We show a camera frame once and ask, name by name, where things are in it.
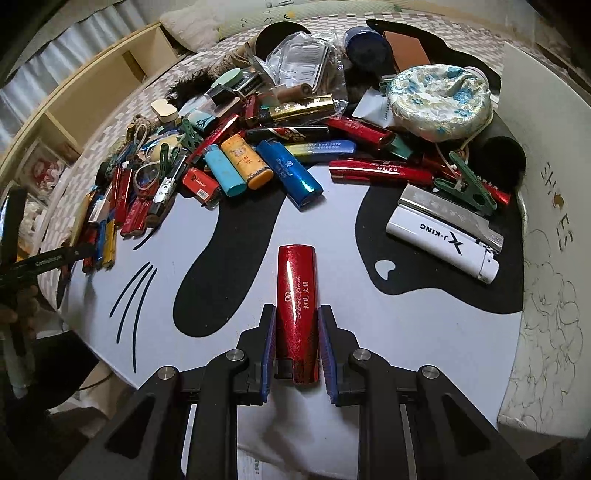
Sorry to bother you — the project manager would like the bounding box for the glitter red lighter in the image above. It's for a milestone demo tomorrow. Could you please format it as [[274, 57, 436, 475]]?
[[276, 245, 320, 386]]

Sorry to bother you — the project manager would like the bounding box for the light blue lighter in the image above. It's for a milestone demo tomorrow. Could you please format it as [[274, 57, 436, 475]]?
[[204, 144, 247, 197]]

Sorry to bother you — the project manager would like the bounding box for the orange yellow lighter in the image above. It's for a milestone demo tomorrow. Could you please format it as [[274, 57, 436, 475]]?
[[221, 134, 273, 190]]

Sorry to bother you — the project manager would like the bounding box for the panda print mat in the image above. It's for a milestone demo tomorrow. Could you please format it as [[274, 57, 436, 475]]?
[[60, 166, 524, 436]]

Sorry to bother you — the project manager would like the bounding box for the wooden shelf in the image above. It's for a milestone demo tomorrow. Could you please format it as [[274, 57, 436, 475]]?
[[1, 22, 180, 185]]

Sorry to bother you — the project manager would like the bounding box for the white X-King lighter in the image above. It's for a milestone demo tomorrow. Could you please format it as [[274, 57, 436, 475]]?
[[386, 206, 499, 284]]

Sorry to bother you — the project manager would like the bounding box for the dark blue lighter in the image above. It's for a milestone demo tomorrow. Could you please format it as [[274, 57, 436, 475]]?
[[256, 140, 324, 209]]

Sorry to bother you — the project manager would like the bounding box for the red Lamborghini lighter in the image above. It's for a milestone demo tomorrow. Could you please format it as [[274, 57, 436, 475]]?
[[182, 167, 221, 209]]

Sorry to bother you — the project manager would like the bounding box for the silver metal lighter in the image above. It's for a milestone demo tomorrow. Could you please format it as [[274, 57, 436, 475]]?
[[398, 184, 504, 253]]

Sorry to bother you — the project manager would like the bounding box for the long red lighter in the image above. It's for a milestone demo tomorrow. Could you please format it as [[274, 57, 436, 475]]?
[[329, 160, 434, 186]]

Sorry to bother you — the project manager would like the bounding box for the blue yellow gradient lighter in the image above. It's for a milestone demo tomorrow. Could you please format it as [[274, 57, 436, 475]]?
[[286, 140, 356, 163]]

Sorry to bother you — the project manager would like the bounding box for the green plastic clothespin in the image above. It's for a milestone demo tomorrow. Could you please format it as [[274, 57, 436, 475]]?
[[434, 151, 497, 216]]

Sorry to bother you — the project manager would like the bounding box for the floral fabric pouch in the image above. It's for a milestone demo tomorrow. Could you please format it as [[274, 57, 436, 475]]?
[[385, 64, 493, 143]]

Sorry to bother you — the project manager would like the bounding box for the white shoe box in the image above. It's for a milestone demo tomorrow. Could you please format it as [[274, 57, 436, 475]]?
[[498, 45, 590, 438]]

